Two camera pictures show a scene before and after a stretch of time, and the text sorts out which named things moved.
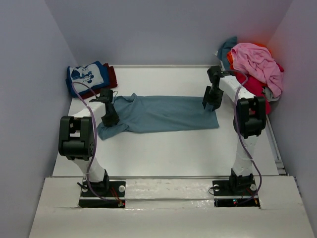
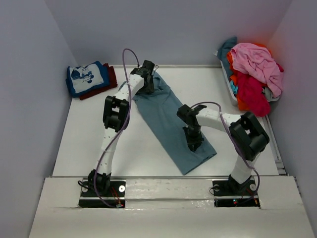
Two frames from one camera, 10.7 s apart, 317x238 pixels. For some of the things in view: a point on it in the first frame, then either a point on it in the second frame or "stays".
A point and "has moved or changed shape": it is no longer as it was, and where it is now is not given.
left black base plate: x=115 y=191 stays
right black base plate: x=229 y=193 stays
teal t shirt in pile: x=223 y=50 stays
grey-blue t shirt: x=136 y=114 has moved or changed shape
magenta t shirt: x=255 y=87 stays
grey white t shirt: x=269 y=94 stays
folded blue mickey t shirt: x=93 y=75 stays
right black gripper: x=207 y=98 to x=191 y=141
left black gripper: x=114 y=119 to x=150 y=88
